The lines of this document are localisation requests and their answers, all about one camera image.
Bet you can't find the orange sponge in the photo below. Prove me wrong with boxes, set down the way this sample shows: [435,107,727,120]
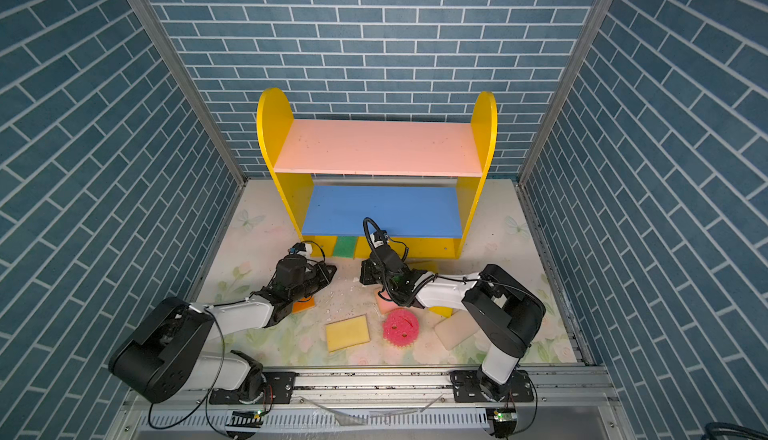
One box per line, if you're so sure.
[291,296,316,314]

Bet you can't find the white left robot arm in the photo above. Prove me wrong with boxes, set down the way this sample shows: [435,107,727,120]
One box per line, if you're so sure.
[108,252,337,404]

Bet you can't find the white perforated cable tray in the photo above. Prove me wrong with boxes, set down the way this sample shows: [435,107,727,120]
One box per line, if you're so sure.
[139,408,490,433]

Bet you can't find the green sponge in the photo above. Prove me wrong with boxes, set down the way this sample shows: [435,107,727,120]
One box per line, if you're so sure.
[333,236,358,258]

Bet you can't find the small yellow sponge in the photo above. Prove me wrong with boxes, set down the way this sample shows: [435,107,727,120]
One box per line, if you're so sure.
[428,306,453,318]

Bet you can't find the aluminium corner post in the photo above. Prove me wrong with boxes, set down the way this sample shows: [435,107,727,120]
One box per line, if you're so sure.
[127,0,247,187]
[518,0,613,186]

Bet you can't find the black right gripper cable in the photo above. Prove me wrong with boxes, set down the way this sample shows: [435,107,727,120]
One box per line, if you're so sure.
[362,216,412,261]

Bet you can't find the yellow pink blue wooden shelf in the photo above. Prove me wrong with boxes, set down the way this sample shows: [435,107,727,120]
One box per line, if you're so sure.
[256,88,498,259]

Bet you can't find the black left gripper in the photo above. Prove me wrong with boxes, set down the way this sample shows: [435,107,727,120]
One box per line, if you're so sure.
[289,261,339,304]

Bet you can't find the pink rectangular sponge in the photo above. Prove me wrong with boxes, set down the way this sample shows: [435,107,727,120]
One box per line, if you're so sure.
[375,290,399,315]

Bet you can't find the aluminium left corner post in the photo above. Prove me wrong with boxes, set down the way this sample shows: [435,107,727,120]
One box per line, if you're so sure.
[127,0,247,187]

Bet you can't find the beige sponge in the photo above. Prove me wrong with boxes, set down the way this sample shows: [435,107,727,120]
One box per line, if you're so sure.
[434,310,479,350]

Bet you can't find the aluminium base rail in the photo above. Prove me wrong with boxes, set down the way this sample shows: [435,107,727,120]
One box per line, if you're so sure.
[135,365,620,410]

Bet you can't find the aluminium right corner post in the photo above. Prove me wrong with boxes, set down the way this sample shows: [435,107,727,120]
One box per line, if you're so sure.
[518,0,613,186]

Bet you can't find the pink round scrubber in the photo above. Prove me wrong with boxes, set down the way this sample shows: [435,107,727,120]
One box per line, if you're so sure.
[382,308,420,347]

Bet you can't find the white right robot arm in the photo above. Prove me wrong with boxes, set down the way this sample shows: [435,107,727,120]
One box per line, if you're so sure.
[360,244,546,401]

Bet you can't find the yellow flat sponge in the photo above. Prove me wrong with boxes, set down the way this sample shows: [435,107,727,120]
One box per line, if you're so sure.
[325,315,371,353]

